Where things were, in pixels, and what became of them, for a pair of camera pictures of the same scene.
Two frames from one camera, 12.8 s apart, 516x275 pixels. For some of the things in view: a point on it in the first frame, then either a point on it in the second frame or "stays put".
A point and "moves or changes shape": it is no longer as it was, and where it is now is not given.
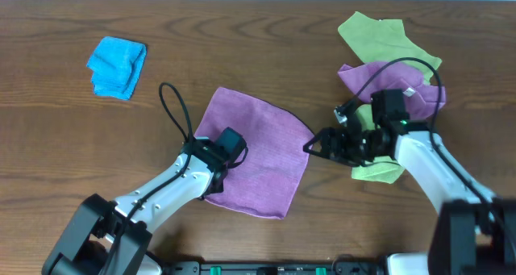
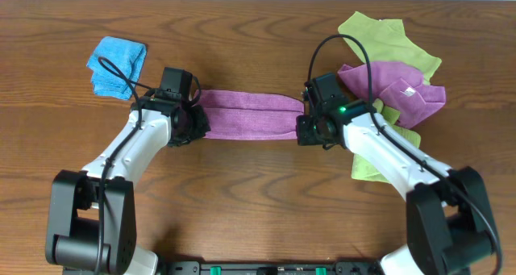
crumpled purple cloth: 422,100 stays put
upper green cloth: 384,40 stays put
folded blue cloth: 116,65 stays put
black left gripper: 219,171 → 199,127
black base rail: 274,268 stays put
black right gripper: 332,143 → 303,131
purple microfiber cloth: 264,182 moves or changes shape
